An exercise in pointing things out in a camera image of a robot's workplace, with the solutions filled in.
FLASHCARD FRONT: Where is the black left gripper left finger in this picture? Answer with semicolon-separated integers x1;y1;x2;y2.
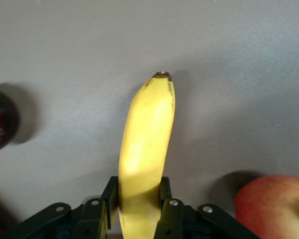
0;176;119;239

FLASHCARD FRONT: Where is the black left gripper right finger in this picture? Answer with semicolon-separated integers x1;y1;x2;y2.
155;176;261;239

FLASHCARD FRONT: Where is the yellow banana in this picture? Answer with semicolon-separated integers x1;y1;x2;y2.
118;71;176;239

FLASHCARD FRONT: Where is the red orange pomegranate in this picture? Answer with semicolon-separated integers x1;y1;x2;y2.
234;174;299;239

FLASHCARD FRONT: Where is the dark purple mangosteen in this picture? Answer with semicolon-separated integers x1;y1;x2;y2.
0;84;22;154

